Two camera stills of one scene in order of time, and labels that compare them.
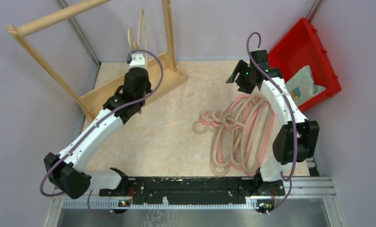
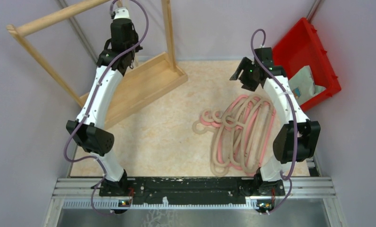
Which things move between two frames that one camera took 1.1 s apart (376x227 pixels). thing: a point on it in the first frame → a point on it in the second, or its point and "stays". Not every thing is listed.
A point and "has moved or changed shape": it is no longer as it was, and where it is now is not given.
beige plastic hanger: [134, 46] has moved or changed shape
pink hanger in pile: [245, 127] stays
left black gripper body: [147, 90] → [135, 41]
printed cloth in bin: [301, 86] stays
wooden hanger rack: [159, 75] stays
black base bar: [195, 190] stays
